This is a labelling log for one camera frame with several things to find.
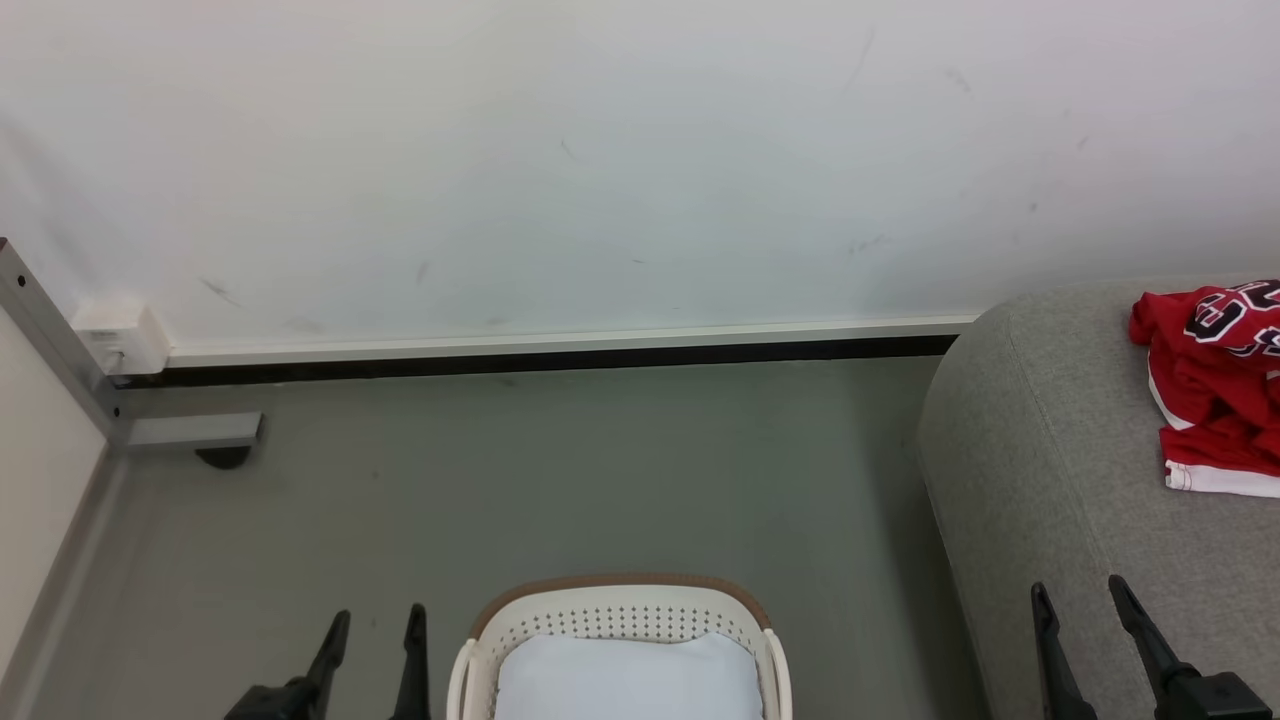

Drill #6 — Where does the cream plastic laundry basket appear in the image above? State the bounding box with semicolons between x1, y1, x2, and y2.
447;573;793;720

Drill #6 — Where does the cream partition panel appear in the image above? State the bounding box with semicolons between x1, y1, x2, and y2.
0;305;109;681

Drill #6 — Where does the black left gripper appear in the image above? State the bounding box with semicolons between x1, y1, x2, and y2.
224;604;432;720

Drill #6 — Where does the red basketball jersey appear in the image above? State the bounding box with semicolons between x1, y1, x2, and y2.
1130;280;1280;499

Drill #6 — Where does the white cloth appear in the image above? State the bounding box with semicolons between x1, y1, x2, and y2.
495;632;764;720

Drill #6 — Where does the light grey fabric sofa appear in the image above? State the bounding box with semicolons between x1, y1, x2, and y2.
917;275;1280;720

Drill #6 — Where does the grey aluminium frame profile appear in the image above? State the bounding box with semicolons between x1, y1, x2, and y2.
0;238;266;451

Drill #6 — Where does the white wall socket box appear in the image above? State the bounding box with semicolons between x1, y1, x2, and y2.
72;303;172;376

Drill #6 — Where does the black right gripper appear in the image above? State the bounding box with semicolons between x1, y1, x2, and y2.
1031;575;1273;720

